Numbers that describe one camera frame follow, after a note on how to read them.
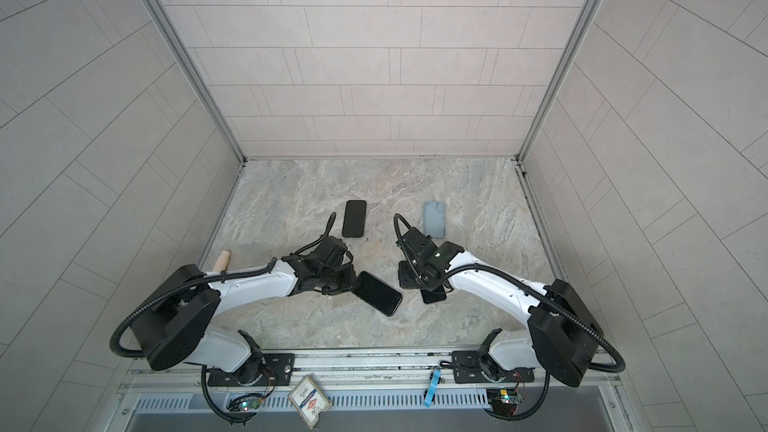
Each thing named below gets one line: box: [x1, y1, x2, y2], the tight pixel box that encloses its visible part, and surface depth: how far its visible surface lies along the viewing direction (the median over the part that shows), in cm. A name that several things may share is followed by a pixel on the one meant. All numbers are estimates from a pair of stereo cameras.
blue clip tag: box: [423, 369, 441, 408], surface depth 68 cm
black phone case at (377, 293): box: [352, 271, 403, 317], surface depth 84 cm
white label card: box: [288, 374, 331, 429], surface depth 67 cm
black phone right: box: [420, 284, 447, 304], surface depth 84 cm
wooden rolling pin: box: [213, 250, 231, 272], surface depth 90 cm
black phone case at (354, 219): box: [342, 200, 367, 238], surface depth 104 cm
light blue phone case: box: [424, 201, 446, 239], surface depth 104 cm
